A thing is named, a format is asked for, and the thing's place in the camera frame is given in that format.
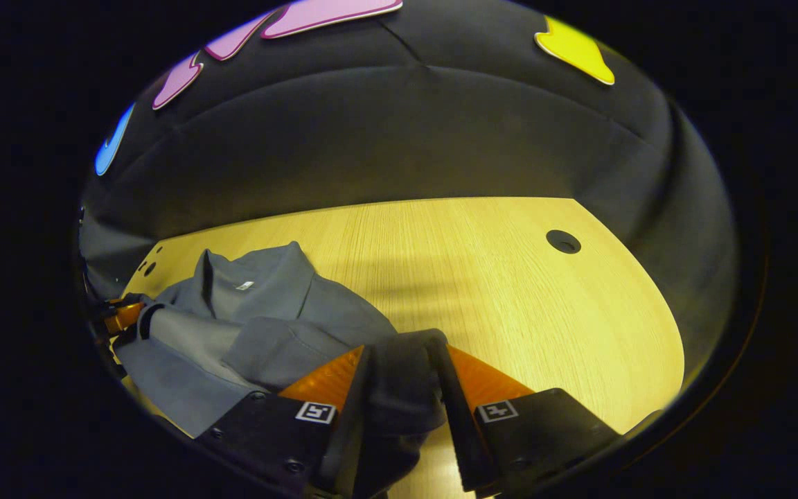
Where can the gray collared shirt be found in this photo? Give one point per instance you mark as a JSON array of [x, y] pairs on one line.
[[267, 326]]

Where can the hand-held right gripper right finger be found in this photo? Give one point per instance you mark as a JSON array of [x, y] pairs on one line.
[[465, 450]]

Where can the black backdrop cloth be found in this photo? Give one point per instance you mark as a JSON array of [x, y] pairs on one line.
[[406, 125]]

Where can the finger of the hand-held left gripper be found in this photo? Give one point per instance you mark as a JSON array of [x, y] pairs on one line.
[[124, 317]]

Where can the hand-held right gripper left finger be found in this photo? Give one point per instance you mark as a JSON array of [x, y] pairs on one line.
[[350, 443]]

